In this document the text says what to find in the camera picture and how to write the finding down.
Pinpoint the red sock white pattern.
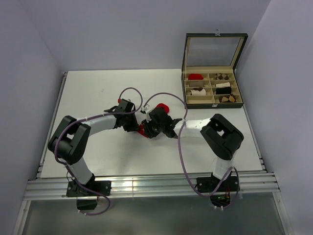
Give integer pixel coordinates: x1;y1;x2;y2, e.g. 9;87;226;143
138;103;169;139

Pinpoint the beige sock brown toe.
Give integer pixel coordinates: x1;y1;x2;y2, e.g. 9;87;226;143
190;88;206;96

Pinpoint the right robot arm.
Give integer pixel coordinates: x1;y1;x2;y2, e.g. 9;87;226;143
141;107;244;191

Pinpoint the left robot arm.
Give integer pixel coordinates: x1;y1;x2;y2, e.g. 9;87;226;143
48;99;139;195

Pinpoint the rolled red sock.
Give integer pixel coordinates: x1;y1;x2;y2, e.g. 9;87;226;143
188;73;203;80

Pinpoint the black compartment storage box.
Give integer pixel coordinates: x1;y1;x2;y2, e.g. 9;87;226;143
181;32;248;109

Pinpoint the rolled checkered sock upper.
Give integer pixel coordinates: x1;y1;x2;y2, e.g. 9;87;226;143
214;73;229;80

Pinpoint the rolled checkered sock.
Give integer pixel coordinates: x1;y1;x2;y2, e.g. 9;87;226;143
219;94;237;103
214;73;229;80

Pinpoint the rolled checkered sock lower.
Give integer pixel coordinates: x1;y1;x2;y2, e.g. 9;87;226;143
219;94;237;103

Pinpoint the rolled white black sock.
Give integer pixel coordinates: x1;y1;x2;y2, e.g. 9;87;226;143
216;82;231;88

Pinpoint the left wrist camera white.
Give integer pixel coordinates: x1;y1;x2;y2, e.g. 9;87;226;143
118;98;131;103

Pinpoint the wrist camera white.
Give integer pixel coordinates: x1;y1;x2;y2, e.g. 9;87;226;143
118;98;131;103
140;104;153;122

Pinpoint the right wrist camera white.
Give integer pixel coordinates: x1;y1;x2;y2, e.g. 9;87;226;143
140;104;153;122

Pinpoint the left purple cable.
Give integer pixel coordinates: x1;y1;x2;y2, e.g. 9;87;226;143
55;87;144;216

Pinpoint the purple cable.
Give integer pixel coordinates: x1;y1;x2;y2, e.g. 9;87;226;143
144;92;240;209
55;87;144;216

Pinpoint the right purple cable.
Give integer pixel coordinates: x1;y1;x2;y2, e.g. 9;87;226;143
144;92;240;209

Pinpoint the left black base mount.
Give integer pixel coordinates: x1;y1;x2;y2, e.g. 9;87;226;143
66;181;111;215

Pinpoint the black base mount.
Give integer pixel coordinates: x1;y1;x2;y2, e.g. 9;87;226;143
195;176;240;207
66;181;111;215

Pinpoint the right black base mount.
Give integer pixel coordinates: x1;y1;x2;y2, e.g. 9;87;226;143
195;176;240;207

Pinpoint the aluminium frame rail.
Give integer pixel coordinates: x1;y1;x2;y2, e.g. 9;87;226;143
23;172;280;201

